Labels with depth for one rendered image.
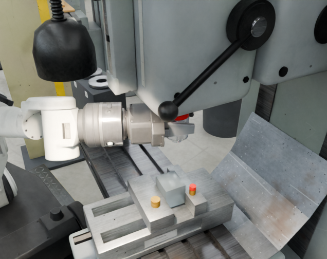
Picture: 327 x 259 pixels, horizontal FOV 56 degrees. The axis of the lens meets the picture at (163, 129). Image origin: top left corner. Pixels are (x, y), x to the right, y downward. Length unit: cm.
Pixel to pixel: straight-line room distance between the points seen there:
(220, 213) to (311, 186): 24
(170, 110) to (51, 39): 17
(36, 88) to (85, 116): 181
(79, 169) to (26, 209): 108
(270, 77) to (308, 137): 37
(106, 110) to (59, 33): 25
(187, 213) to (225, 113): 193
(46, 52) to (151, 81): 16
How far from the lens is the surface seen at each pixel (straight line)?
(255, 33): 47
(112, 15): 47
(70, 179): 243
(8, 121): 73
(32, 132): 69
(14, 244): 133
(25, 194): 154
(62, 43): 36
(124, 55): 49
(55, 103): 60
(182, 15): 43
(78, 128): 60
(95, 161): 104
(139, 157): 104
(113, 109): 59
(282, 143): 93
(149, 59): 45
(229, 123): 270
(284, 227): 90
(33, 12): 223
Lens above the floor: 157
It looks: 33 degrees down
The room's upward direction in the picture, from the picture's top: straight up
